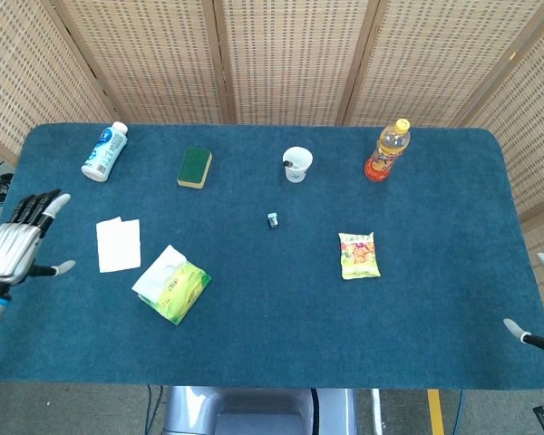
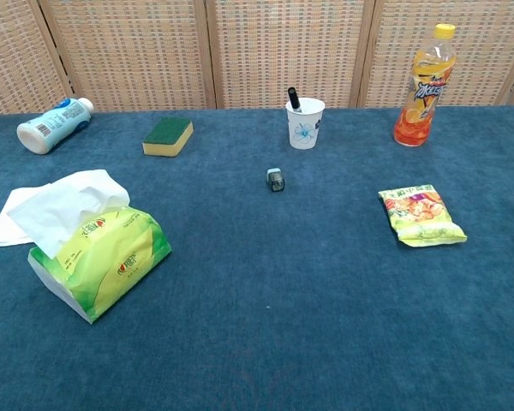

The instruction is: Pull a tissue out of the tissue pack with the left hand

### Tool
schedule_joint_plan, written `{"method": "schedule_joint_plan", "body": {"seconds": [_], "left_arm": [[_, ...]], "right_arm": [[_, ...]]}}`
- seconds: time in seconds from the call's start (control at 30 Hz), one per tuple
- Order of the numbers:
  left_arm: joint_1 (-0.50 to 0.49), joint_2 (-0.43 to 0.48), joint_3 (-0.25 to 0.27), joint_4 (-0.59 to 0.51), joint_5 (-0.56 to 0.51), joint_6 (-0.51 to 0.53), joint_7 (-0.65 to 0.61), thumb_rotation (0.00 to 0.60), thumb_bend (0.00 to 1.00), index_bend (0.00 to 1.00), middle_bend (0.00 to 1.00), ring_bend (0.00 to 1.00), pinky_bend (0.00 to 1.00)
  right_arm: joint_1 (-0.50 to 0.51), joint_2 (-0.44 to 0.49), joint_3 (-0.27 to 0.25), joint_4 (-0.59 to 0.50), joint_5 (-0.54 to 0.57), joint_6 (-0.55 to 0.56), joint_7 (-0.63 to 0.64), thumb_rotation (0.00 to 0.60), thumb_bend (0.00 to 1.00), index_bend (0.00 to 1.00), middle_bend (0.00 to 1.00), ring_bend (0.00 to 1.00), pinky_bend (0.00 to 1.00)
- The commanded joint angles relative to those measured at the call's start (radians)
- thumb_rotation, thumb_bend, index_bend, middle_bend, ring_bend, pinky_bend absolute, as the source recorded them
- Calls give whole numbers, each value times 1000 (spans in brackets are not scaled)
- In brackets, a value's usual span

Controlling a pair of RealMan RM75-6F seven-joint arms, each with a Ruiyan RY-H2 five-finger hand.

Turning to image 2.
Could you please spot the black marker pen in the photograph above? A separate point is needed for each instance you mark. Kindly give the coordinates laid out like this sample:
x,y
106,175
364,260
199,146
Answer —
x,y
293,99

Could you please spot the blue tablecloth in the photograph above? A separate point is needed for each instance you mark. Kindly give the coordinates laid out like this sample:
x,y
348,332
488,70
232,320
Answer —
x,y
257,299

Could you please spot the white blue milk bottle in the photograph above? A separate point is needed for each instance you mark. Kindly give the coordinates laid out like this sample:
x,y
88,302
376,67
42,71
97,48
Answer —
x,y
51,126

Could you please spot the white paper cup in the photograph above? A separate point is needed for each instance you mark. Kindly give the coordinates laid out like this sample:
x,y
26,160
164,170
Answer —
x,y
304,128

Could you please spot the green yellow scrub sponge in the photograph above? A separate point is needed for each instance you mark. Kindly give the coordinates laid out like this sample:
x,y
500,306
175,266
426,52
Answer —
x,y
167,137

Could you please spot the white tissue sheet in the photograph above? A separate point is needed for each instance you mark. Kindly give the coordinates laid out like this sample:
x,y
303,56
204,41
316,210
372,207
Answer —
x,y
64,205
4,227

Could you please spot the green yellow tissue pack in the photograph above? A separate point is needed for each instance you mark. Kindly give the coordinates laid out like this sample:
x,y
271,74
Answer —
x,y
111,261

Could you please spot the green yellow snack bag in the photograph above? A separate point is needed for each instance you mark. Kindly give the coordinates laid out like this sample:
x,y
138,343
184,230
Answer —
x,y
420,216

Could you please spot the orange iced tea bottle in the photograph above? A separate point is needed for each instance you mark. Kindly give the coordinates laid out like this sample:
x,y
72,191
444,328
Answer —
x,y
426,94

